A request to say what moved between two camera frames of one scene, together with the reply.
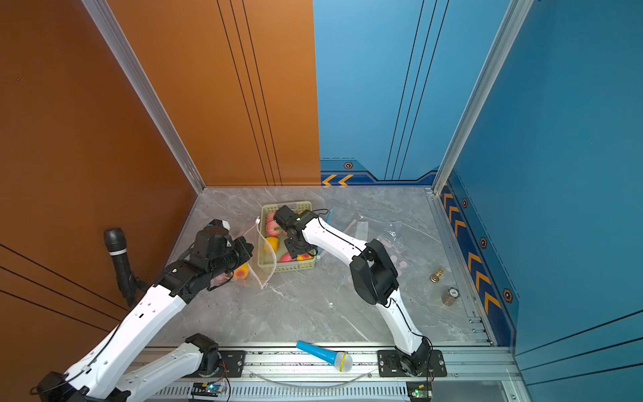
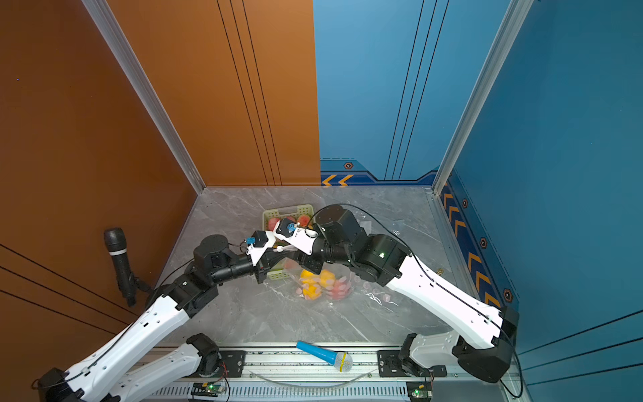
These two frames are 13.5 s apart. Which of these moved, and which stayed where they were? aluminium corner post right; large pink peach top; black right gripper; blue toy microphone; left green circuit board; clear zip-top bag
Moved: black right gripper; clear zip-top bag
Stayed: blue toy microphone; aluminium corner post right; large pink peach top; left green circuit board
